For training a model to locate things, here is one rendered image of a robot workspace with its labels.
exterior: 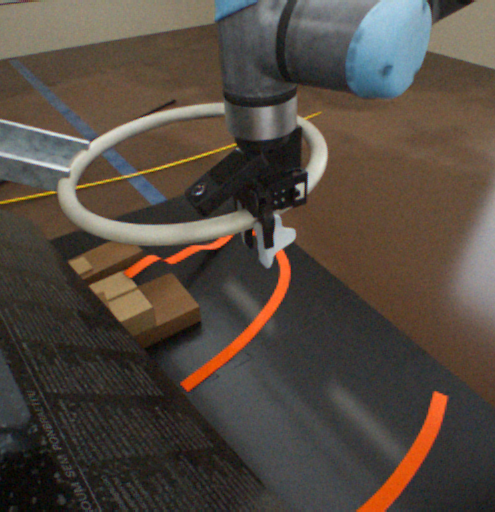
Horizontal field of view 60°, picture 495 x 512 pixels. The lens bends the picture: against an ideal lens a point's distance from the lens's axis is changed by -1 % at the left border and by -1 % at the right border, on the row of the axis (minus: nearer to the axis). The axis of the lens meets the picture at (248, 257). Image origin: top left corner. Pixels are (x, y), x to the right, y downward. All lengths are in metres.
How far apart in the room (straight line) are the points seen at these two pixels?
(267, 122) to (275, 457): 1.12
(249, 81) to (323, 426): 1.21
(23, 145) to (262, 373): 1.07
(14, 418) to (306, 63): 0.53
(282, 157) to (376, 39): 0.23
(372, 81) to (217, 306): 1.47
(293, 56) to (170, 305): 1.36
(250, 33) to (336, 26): 0.09
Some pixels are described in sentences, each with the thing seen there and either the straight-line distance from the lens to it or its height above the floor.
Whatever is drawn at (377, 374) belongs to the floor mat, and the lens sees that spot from 1.67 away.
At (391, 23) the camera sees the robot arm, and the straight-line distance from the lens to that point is 0.43.
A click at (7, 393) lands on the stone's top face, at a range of 0.65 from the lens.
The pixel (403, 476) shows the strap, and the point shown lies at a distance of 1.50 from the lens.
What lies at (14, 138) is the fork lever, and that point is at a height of 0.97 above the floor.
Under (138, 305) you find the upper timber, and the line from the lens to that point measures 1.60.
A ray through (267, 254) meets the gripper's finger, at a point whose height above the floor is 0.93.
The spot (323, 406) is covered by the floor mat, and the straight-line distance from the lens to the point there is 1.55.
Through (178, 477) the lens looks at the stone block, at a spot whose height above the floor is 0.73.
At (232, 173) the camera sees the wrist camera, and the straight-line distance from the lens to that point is 0.56.
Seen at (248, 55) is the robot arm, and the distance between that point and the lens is 0.50.
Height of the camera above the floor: 1.33
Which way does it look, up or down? 40 degrees down
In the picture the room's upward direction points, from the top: straight up
